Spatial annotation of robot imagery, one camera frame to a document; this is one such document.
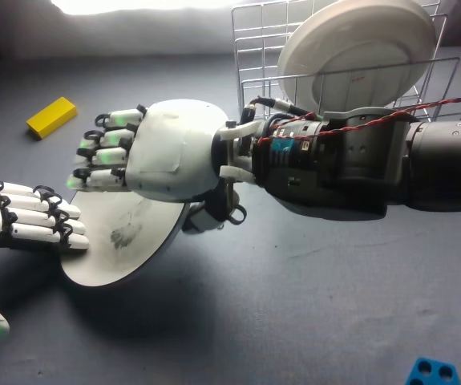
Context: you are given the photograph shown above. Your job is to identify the yellow rectangular block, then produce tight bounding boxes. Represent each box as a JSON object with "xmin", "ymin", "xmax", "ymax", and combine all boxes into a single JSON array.
[{"xmin": 26, "ymin": 95, "xmax": 79, "ymax": 140}]

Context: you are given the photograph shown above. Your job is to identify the white plate with grey smudge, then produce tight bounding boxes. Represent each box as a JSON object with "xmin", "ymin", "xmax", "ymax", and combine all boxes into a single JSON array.
[
  {"xmin": 59, "ymin": 188, "xmax": 191, "ymax": 289},
  {"xmin": 277, "ymin": 0, "xmax": 438, "ymax": 121}
]

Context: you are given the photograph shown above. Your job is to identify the grey table cloth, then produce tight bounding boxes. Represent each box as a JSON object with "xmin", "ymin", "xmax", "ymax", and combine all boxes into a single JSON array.
[{"xmin": 0, "ymin": 43, "xmax": 461, "ymax": 385}]

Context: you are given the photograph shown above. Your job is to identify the wire dish rack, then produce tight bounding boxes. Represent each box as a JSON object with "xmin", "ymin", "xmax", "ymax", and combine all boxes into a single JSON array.
[{"xmin": 231, "ymin": 0, "xmax": 461, "ymax": 121}]

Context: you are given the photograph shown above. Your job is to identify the blue pentagon block with holes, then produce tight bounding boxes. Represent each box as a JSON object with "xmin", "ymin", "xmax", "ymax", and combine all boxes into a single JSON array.
[{"xmin": 406, "ymin": 355, "xmax": 461, "ymax": 385}]

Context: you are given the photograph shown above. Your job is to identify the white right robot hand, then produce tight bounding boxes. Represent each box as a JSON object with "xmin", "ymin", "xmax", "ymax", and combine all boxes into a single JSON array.
[{"xmin": 66, "ymin": 99, "xmax": 248, "ymax": 236}]

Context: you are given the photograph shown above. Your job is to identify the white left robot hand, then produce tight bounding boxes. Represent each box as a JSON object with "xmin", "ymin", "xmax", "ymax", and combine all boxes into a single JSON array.
[{"xmin": 0, "ymin": 168, "xmax": 91, "ymax": 344}]

